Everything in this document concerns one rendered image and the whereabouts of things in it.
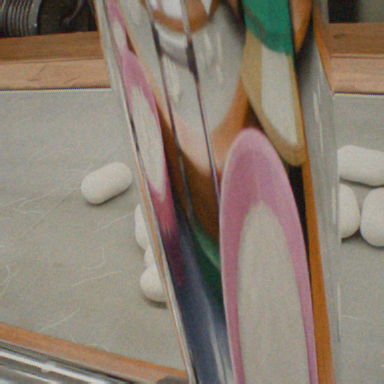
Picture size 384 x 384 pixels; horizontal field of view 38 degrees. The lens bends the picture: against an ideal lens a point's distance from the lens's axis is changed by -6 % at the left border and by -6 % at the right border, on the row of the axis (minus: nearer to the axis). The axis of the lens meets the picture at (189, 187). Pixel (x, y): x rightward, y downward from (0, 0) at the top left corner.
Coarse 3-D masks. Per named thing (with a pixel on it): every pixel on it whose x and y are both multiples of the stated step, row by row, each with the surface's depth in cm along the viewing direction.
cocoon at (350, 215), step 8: (344, 184) 31; (344, 192) 30; (352, 192) 31; (344, 200) 30; (352, 200) 30; (344, 208) 29; (352, 208) 29; (344, 216) 29; (352, 216) 29; (360, 216) 30; (344, 224) 29; (352, 224) 29; (344, 232) 29; (352, 232) 29
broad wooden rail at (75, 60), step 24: (336, 24) 53; (360, 24) 52; (0, 48) 67; (24, 48) 65; (48, 48) 63; (72, 48) 61; (96, 48) 59; (336, 48) 47; (360, 48) 47; (0, 72) 61; (24, 72) 60; (48, 72) 58; (72, 72) 57; (96, 72) 56; (336, 72) 46; (360, 72) 45
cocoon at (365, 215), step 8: (376, 192) 30; (368, 200) 30; (376, 200) 29; (368, 208) 29; (376, 208) 28; (368, 216) 28; (376, 216) 28; (360, 224) 29; (368, 224) 28; (376, 224) 28; (368, 232) 28; (376, 232) 28; (368, 240) 29; (376, 240) 28
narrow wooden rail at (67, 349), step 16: (0, 336) 25; (16, 336) 24; (32, 336) 24; (48, 336) 24; (48, 352) 23; (64, 352) 23; (80, 352) 23; (96, 352) 23; (112, 352) 23; (112, 368) 22; (128, 368) 22; (144, 368) 22; (160, 368) 22
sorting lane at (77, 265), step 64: (0, 128) 52; (64, 128) 49; (0, 192) 41; (64, 192) 39; (128, 192) 38; (0, 256) 34; (64, 256) 33; (128, 256) 32; (0, 320) 29; (64, 320) 28; (128, 320) 28
